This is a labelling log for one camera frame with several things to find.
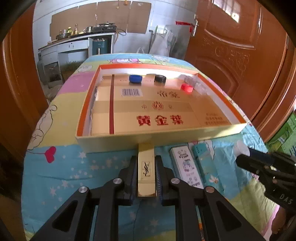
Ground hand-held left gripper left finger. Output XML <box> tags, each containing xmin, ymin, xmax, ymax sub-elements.
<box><xmin>30</xmin><ymin>156</ymin><xmax>139</xmax><ymax>241</ymax></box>

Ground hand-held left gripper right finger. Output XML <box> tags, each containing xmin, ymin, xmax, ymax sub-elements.
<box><xmin>154</xmin><ymin>156</ymin><xmax>266</xmax><ymax>241</ymax></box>

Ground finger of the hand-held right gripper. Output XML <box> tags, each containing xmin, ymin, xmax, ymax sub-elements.
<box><xmin>236</xmin><ymin>155</ymin><xmax>275</xmax><ymax>180</ymax></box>
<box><xmin>248</xmin><ymin>148</ymin><xmax>296</xmax><ymax>167</ymax></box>

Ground gold lipstick tube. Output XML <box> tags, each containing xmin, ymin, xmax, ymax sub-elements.
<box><xmin>137</xmin><ymin>142</ymin><xmax>157</xmax><ymax>198</ymax></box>

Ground white bottle cap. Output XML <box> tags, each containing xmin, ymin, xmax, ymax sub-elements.
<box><xmin>235</xmin><ymin>141</ymin><xmax>249</xmax><ymax>154</ymax></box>

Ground white printed lighter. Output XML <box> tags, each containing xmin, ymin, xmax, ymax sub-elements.
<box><xmin>169</xmin><ymin>146</ymin><xmax>204</xmax><ymax>189</ymax></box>

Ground shallow orange-rimmed box tray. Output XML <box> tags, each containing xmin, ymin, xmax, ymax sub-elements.
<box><xmin>75</xmin><ymin>64</ymin><xmax>248</xmax><ymax>153</ymax></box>

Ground teal printed lighter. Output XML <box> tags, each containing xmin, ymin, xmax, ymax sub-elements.
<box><xmin>192</xmin><ymin>142</ymin><xmax>226</xmax><ymax>193</ymax></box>

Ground clear patterned lighter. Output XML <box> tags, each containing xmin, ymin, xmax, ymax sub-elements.
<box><xmin>184</xmin><ymin>75</ymin><xmax>199</xmax><ymax>87</ymax></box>

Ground person's right hand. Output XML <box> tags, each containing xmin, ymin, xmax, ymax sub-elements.
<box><xmin>270</xmin><ymin>206</ymin><xmax>292</xmax><ymax>234</ymax></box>

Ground green printed carton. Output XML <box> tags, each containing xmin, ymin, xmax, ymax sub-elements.
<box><xmin>266</xmin><ymin>113</ymin><xmax>296</xmax><ymax>158</ymax></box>

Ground colourful cartoon sheep blanket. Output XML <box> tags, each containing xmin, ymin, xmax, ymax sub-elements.
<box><xmin>22</xmin><ymin>53</ymin><xmax>278</xmax><ymax>241</ymax></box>

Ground flattened gold carton sheet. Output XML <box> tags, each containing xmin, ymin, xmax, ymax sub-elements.
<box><xmin>91</xmin><ymin>75</ymin><xmax>229</xmax><ymax>136</ymax></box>

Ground brown wooden door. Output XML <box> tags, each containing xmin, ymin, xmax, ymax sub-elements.
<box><xmin>183</xmin><ymin>0</ymin><xmax>289</xmax><ymax>123</ymax></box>

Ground hanging white plastic bags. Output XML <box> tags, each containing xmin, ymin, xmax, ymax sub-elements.
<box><xmin>150</xmin><ymin>29</ymin><xmax>174</xmax><ymax>56</ymax></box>

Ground grey gas cylinder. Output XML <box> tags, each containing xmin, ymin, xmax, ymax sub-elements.
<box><xmin>37</xmin><ymin>52</ymin><xmax>47</xmax><ymax>81</ymax></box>

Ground grey kitchen counter cabinet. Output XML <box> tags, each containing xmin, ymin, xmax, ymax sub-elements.
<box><xmin>38</xmin><ymin>32</ymin><xmax>116</xmax><ymax>81</ymax></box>

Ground black gas stove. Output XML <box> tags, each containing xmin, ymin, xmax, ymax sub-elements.
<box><xmin>96</xmin><ymin>22</ymin><xmax>117</xmax><ymax>32</ymax></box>

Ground metal door handle red ribbon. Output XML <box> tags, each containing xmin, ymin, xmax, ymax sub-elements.
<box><xmin>176</xmin><ymin>20</ymin><xmax>199</xmax><ymax>36</ymax></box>

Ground cardboard wall covering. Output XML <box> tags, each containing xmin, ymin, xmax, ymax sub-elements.
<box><xmin>50</xmin><ymin>1</ymin><xmax>152</xmax><ymax>37</ymax></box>

